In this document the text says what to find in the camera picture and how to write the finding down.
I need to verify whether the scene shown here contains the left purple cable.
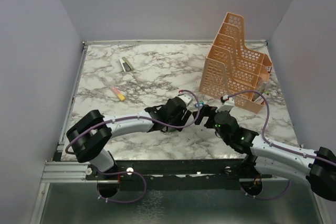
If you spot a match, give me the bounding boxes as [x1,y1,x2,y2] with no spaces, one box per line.
[65,89,202,204]

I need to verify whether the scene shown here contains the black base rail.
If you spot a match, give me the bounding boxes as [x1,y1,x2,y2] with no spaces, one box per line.
[54,140,279,192]

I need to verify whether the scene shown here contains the blue green key tags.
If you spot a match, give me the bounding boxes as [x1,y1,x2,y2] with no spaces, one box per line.
[194,101,205,109]

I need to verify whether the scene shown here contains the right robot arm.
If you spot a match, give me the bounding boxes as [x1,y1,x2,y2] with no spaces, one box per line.
[192,105,335,201]

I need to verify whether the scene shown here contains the peach plastic file organizer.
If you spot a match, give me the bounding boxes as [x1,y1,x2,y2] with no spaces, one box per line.
[199,12,272,99]

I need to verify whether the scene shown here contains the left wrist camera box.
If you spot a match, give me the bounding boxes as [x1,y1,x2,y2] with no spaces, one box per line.
[177,91,193,107]

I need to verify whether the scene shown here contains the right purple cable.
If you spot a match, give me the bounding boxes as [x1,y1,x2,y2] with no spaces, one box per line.
[222,90,336,200]

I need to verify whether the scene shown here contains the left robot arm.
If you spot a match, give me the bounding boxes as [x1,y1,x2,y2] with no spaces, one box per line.
[66,94,193,179]

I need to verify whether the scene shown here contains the grey white stapler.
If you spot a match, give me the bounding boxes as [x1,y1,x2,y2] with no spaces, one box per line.
[119,57,134,72]

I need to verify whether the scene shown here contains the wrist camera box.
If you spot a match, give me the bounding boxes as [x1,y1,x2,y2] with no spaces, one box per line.
[177,91,193,107]
[216,95,235,113]

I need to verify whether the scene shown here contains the items in organizer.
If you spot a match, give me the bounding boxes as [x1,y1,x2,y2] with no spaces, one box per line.
[252,79,270,104]

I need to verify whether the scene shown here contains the pink yellow highlighter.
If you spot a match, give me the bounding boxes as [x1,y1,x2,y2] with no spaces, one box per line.
[111,87,125,101]

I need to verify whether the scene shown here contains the purple cable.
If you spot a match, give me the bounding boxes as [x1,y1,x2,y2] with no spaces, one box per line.
[222,90,336,200]
[65,89,202,204]

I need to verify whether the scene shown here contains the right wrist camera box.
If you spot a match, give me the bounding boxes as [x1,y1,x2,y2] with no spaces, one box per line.
[216,95,235,113]

